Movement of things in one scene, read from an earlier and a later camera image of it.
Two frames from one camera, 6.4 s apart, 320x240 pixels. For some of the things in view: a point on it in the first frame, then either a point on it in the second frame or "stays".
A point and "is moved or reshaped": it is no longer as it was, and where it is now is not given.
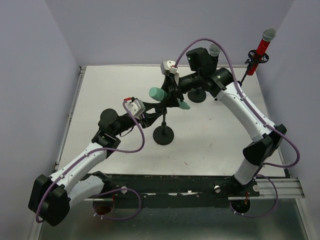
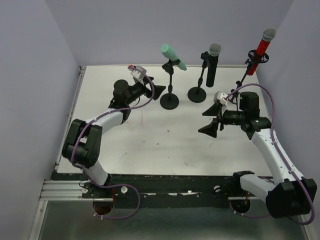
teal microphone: (159, 94) -> (168, 52)
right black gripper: (173, 89) -> (220, 119)
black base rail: (161, 190) stays
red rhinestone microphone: (268, 35) stays
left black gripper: (145, 119) -> (148, 87)
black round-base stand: (163, 135) is moved or reshaped
